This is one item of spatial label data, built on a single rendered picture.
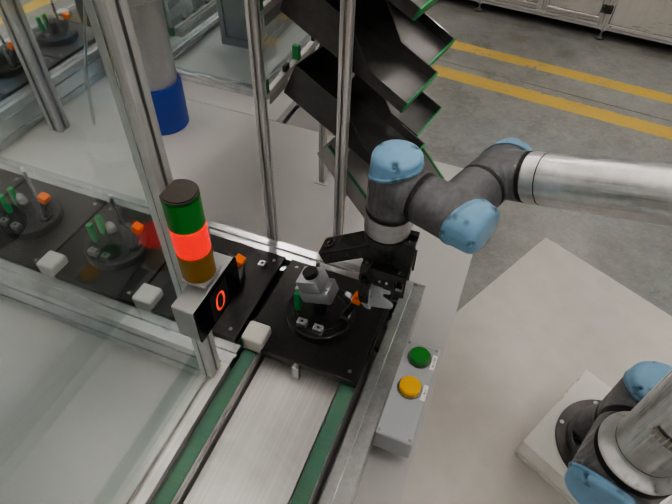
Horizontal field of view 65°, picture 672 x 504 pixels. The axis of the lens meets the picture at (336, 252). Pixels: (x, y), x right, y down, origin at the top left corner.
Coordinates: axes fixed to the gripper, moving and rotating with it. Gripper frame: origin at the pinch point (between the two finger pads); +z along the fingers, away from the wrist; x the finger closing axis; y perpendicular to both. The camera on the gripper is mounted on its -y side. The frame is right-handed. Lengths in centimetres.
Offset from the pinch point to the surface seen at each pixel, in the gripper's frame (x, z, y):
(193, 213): -19.9, -33.1, -18.7
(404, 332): 3.2, 10.2, 7.9
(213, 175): 42, 20, -61
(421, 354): -1.3, 9.0, 12.5
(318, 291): -2.2, -1.5, -8.9
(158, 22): 59, -14, -82
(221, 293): -18.3, -15.1, -18.4
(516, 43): 362, 106, 7
